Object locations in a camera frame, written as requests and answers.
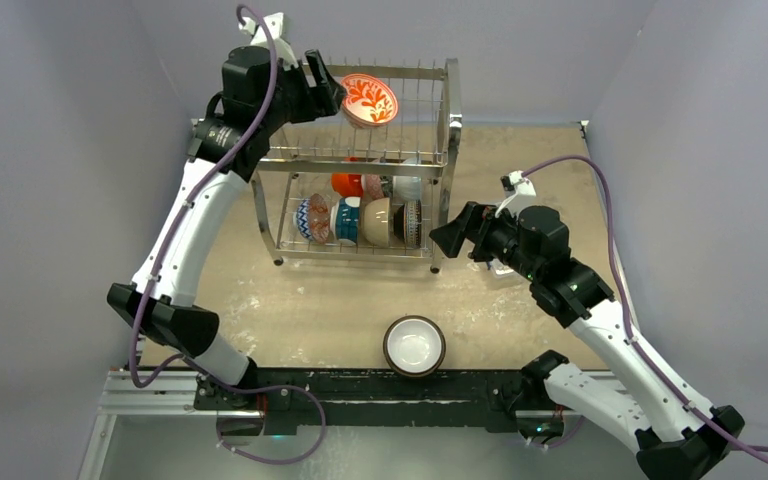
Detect red floral pattern bowl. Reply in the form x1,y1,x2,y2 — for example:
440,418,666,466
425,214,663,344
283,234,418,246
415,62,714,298
340,73,400,129

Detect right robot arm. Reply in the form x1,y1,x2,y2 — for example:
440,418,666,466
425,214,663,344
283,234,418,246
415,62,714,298
430,202,745,479

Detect brown-rimmed white bowl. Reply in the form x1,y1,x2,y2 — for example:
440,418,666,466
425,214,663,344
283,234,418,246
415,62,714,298
382,315,447,378

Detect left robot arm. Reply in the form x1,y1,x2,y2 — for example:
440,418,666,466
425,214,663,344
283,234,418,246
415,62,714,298
107,46,346,409

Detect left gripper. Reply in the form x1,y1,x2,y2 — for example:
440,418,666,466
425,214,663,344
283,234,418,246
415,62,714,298
261,52,346,136

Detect red geometric pattern bowl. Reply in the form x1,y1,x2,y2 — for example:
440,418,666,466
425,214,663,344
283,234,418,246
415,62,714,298
294,193,331,244

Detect steel two-tier dish rack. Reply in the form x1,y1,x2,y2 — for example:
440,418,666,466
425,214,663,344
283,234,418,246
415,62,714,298
251,58,463,274

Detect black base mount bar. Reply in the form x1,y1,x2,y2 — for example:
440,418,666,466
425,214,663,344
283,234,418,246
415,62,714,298
194,367,578,438

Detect clear plastic screw box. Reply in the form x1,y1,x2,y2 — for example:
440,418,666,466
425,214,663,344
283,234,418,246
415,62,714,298
487,260,517,278

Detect beige speckled bowl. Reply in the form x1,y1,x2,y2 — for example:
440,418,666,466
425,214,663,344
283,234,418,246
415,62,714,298
361,197,392,248

